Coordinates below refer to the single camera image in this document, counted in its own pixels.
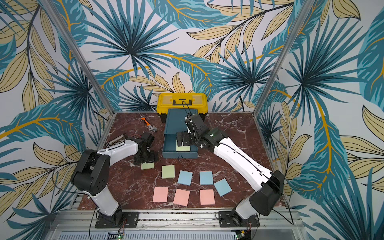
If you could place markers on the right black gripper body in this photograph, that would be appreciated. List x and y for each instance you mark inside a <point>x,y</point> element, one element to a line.
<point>185,136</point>

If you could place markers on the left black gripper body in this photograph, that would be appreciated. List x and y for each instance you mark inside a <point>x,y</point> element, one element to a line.
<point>147,157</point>

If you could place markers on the green sticky note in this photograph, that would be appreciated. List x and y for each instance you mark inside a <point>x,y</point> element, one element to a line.
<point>168,172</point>
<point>183,148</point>
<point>147,166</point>

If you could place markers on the teal yellow drawer cabinet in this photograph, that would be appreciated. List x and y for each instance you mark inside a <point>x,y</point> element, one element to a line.
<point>174,146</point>

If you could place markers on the blue sticky note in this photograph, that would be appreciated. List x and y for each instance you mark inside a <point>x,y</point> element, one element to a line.
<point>185,178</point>
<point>222,187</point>
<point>206,178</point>

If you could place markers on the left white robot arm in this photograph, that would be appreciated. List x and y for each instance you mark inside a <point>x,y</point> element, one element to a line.
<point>91,174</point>

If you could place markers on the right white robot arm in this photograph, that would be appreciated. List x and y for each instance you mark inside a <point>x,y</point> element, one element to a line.
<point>268,185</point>

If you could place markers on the pink sticky note left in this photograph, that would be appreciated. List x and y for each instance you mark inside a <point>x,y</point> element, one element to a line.
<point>160,195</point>

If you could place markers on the pink sticky note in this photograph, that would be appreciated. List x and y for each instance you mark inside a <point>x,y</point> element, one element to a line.
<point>207,197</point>
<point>160,195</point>
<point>181,197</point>

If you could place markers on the pink sticky note middle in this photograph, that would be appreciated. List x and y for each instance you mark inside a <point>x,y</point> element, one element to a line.
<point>181,197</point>

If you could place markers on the pink sticky note right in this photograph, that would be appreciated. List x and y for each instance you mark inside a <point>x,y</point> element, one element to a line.
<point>207,197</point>

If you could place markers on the orange adjustable wrench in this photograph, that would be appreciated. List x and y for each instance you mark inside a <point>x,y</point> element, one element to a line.
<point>149,126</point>

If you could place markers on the black charger board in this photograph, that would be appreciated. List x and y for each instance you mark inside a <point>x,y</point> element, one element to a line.
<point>118,140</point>

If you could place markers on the yellow black toolbox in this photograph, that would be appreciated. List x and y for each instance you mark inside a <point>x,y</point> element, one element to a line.
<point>194,101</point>

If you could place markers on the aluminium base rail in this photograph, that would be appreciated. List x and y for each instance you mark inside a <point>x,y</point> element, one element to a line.
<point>181,224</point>

